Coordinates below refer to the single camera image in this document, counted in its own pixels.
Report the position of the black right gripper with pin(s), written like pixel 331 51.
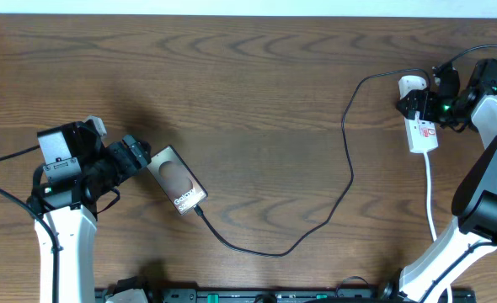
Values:
pixel 428 98

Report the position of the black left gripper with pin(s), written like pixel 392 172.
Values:
pixel 139 159

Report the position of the bronze Samsung Galaxy smartphone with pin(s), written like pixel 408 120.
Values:
pixel 181 186

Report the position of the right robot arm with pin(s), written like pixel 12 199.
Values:
pixel 472 232

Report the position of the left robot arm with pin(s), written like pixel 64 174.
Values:
pixel 78 169

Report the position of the white USB charger plug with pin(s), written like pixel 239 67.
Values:
pixel 408 83

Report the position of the white power strip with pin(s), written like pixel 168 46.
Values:
pixel 421 136

